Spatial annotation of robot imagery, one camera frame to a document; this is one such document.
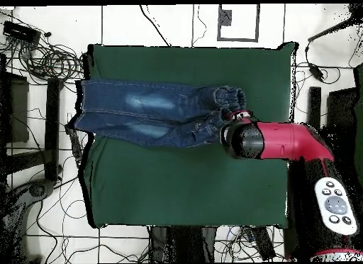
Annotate dark grey panel box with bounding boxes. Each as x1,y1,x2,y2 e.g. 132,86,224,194
325,87,358,130
0,72,30,144

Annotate black electronics box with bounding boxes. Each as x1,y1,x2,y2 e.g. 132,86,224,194
2,21,42,45

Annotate tangled black cable bundle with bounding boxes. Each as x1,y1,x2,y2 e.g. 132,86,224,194
1,33,89,86

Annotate black power strip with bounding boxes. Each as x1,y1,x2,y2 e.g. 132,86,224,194
67,130,84,168
249,226,276,261

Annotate grey chair base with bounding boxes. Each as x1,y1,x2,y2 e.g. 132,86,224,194
0,178,56,263

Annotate black boom rod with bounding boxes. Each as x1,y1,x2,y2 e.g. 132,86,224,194
307,15,363,43

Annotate black power adapter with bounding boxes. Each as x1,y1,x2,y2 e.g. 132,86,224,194
308,62,325,82

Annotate blue denim jeans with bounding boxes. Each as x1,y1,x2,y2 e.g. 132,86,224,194
67,78,247,149

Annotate dark green table cloth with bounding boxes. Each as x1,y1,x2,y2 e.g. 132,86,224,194
79,42,298,229

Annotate green hanging cloth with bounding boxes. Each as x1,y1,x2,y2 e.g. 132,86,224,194
352,65,363,188

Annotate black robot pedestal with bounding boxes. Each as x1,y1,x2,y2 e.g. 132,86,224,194
148,226,217,263

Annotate black stand bar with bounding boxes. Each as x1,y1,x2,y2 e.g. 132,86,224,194
5,77,62,182
307,86,322,127

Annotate thick black floor cable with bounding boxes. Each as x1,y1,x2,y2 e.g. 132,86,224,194
139,4,172,47

